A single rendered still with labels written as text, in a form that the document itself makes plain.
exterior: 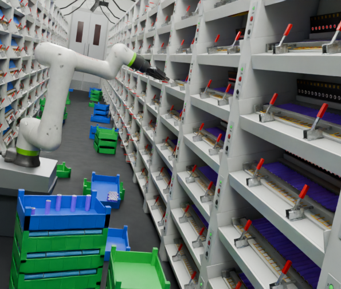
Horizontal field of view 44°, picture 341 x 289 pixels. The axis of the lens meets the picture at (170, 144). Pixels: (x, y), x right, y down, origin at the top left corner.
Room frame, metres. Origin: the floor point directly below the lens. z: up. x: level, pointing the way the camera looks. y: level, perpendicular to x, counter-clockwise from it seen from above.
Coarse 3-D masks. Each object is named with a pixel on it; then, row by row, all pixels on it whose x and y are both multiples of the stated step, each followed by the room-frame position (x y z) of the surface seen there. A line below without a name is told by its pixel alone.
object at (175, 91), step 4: (172, 76) 2.77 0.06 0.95; (176, 76) 2.77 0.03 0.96; (180, 76) 2.78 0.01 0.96; (184, 76) 2.78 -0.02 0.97; (164, 84) 2.76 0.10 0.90; (168, 84) 2.76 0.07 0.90; (168, 88) 2.63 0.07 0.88; (172, 88) 2.52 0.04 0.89; (176, 88) 2.46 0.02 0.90; (168, 92) 2.65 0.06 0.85; (172, 92) 2.54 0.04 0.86; (176, 92) 2.41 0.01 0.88; (180, 92) 2.30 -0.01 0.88; (184, 92) 2.22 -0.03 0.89; (176, 96) 2.43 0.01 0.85; (180, 96) 2.32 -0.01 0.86; (184, 96) 2.21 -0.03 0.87; (184, 100) 2.23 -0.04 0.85
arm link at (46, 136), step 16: (48, 48) 2.10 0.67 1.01; (64, 48) 2.06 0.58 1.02; (48, 64) 2.10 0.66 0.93; (64, 64) 2.02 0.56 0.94; (64, 80) 2.04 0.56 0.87; (48, 96) 2.04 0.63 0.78; (64, 96) 2.06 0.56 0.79; (48, 112) 2.03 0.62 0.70; (32, 128) 2.08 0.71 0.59; (48, 128) 2.02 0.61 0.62; (32, 144) 2.10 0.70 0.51; (48, 144) 2.02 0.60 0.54
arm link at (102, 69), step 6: (78, 54) 2.29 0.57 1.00; (78, 60) 2.28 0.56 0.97; (84, 60) 2.32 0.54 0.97; (90, 60) 2.36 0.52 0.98; (96, 60) 2.40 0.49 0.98; (78, 66) 2.29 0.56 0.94; (84, 66) 2.32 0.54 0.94; (90, 66) 2.35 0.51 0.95; (96, 66) 2.39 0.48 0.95; (102, 66) 2.42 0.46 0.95; (108, 66) 2.45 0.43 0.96; (84, 72) 2.37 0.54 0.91; (90, 72) 2.38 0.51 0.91; (96, 72) 2.40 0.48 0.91; (102, 72) 2.42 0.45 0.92; (108, 72) 2.45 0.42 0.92; (114, 72) 2.47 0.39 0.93; (108, 78) 2.48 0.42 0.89; (114, 78) 2.51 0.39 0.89
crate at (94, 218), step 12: (24, 192) 1.48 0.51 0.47; (96, 192) 1.61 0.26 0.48; (24, 204) 1.49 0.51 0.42; (36, 204) 1.51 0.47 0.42; (84, 204) 1.60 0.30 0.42; (96, 204) 1.59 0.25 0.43; (24, 216) 1.32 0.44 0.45; (36, 216) 1.32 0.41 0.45; (48, 216) 1.34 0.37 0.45; (60, 216) 1.36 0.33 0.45; (72, 216) 1.38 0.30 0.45; (84, 216) 1.40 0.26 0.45; (96, 216) 1.42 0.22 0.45; (108, 216) 1.45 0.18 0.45; (24, 228) 1.31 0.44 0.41; (36, 228) 1.33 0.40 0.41; (48, 228) 1.35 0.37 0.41; (60, 228) 1.37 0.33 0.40; (72, 228) 1.39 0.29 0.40; (84, 228) 1.41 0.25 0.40
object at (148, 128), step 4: (144, 120) 3.44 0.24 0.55; (148, 120) 3.45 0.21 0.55; (152, 120) 3.46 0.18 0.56; (144, 124) 3.44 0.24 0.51; (148, 124) 3.43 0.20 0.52; (152, 124) 3.35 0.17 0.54; (144, 128) 3.35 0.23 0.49; (148, 128) 3.26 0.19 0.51; (152, 128) 3.26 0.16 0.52; (144, 132) 3.32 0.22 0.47; (148, 132) 3.17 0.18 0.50; (152, 132) 3.15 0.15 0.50; (148, 136) 3.08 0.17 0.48; (152, 136) 2.85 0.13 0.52; (152, 140) 2.88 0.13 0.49; (152, 144) 2.91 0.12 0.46
